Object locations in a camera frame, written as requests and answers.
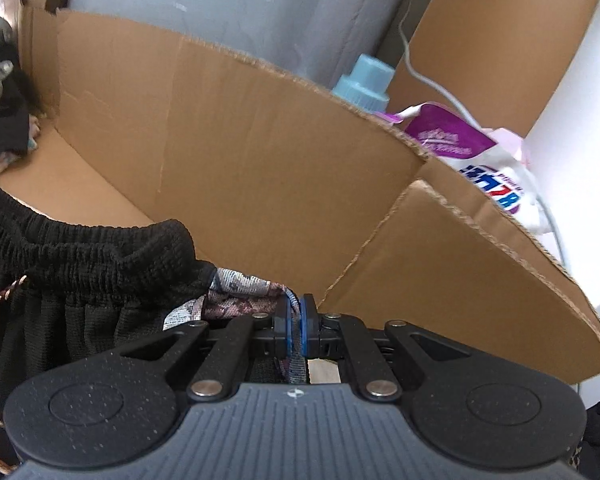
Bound black shorts bear-print sides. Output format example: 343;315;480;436
0;172;311;471

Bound blue-capped detergent bottle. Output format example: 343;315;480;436
331;54;395;113

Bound purple white detergent pouch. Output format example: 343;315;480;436
380;102;553;236

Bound open brown cardboard box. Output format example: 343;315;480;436
0;5;600;386

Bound pink packet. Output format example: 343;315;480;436
485;127;532;167

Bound black garment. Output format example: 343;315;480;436
0;42;43;161

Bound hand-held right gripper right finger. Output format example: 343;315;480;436
300;294;473;403

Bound white cable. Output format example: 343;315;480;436
397;0;572;277

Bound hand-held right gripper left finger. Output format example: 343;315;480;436
120;294;295;402

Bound pale patterned cloth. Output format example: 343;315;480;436
0;115;42;177

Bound tall brown cardboard box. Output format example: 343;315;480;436
385;0;600;138

